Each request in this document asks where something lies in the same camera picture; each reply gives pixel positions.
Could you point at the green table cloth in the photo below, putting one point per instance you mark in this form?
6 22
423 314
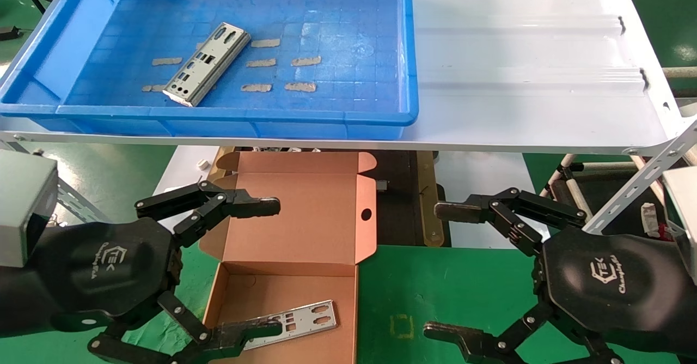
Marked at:
435 287

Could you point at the white metal shelf board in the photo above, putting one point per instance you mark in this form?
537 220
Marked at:
517 80

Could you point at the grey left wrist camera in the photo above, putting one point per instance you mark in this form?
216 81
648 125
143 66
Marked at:
24 206

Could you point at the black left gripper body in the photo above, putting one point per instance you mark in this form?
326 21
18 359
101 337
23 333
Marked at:
98 266

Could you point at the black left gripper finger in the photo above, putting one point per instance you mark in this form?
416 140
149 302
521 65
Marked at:
239 206
239 337

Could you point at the open brown cardboard box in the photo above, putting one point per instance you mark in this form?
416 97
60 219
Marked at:
305 217

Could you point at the white pipe rack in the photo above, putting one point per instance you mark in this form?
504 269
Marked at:
577 198

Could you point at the tan wooden strip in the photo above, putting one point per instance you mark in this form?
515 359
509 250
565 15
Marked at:
430 200

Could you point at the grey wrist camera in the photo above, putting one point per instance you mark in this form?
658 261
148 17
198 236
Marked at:
24 206
683 217

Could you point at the black small device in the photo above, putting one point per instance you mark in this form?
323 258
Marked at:
8 32

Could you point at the perforated steel shelf post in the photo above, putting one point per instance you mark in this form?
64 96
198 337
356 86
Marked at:
637 184

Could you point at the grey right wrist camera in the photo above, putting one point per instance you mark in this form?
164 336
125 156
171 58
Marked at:
683 217

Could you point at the white red tag piece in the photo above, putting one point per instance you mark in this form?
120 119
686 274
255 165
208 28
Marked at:
650 215

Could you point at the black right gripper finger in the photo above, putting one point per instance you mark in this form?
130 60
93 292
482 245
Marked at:
463 339
463 210

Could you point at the blue plastic tray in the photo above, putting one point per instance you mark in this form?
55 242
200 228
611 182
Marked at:
337 26

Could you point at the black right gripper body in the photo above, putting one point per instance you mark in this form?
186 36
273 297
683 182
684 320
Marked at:
610 282

